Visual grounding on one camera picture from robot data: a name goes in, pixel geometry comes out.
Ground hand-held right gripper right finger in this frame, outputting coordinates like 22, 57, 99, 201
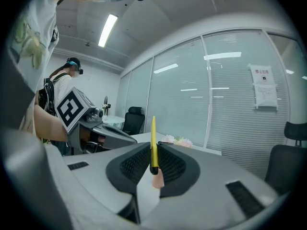
141, 141, 281, 230

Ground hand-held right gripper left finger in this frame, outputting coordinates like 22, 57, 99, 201
62, 142, 153, 225

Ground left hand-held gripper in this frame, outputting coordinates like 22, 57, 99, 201
54, 87, 138, 154

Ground yellow marker pen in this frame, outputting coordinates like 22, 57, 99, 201
150, 115, 159, 176

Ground person's left forearm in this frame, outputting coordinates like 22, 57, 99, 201
33, 104, 69, 142

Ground person's left hand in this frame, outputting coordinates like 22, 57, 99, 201
80, 128, 106, 144

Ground round table with pale cloth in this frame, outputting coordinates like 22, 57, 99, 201
103, 115, 125, 129

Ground black office chair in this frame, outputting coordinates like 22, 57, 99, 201
122, 106, 146, 136

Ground pink flower bouquet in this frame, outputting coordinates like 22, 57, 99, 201
162, 134, 194, 149

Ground black mesh chair with headrest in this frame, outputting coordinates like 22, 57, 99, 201
263, 121, 307, 196

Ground ceiling light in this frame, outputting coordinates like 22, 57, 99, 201
98, 13, 118, 48

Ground paper notices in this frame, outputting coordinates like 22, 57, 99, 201
248, 63, 279, 110

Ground person's grey flower print shirt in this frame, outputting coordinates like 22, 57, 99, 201
4, 0, 59, 134

